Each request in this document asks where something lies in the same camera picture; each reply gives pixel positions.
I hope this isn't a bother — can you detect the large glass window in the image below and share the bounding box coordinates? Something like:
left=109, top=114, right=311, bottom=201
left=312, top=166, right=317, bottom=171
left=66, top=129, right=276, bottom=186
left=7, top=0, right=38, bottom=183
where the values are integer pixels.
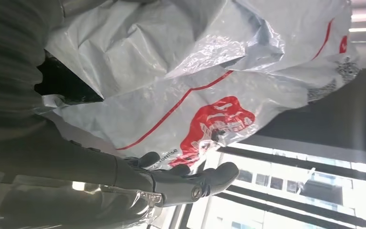
left=170, top=141, right=366, bottom=229

